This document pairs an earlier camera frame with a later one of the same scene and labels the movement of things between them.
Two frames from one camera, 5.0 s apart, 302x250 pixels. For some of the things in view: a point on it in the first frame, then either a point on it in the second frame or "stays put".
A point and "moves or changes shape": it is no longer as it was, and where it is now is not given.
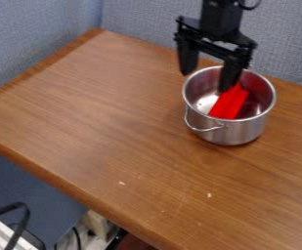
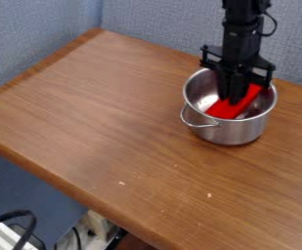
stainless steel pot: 221,130 stays put
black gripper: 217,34 to 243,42
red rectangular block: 229,103 moves or changes shape
